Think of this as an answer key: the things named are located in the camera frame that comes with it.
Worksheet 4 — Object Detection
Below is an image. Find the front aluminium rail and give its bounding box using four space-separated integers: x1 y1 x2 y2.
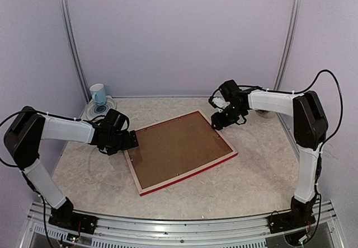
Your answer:
19 200 347 248

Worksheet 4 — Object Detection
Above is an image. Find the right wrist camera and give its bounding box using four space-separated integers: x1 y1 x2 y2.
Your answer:
208 96 228 112

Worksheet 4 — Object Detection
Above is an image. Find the right aluminium corner post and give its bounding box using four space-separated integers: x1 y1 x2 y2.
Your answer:
272 0 304 92

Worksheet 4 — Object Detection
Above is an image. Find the left aluminium corner post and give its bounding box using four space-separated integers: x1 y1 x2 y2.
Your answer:
59 0 91 103

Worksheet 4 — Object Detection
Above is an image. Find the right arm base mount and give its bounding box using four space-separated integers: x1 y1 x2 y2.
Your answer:
267 195 317 233

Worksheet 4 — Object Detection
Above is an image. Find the aluminium corner post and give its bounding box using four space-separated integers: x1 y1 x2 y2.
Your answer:
272 0 304 92
59 0 91 103

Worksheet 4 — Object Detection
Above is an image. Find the white blue swirl plate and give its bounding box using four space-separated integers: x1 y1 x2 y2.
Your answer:
84 95 117 120

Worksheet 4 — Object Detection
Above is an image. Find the pale green ceramic bowl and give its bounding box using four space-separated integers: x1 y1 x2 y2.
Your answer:
256 110 275 119

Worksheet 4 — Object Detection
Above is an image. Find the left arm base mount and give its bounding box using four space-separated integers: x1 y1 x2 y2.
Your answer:
49 198 98 235

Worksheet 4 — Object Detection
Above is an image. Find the light blue mug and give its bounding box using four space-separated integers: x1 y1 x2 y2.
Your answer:
89 83 106 106

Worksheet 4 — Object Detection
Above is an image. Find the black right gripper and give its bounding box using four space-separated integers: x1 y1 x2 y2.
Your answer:
211 103 244 130

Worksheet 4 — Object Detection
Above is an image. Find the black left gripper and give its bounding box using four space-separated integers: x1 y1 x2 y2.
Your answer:
105 130 139 156

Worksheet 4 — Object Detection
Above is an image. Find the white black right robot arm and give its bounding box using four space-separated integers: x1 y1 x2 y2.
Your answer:
208 79 332 228

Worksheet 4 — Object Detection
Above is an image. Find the brown backing board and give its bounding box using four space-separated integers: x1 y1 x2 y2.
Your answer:
128 112 234 190

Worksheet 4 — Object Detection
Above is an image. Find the red wooden picture frame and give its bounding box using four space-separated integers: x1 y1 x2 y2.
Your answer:
124 108 239 198

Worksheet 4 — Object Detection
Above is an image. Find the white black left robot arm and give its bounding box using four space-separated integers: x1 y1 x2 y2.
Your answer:
1 106 139 228

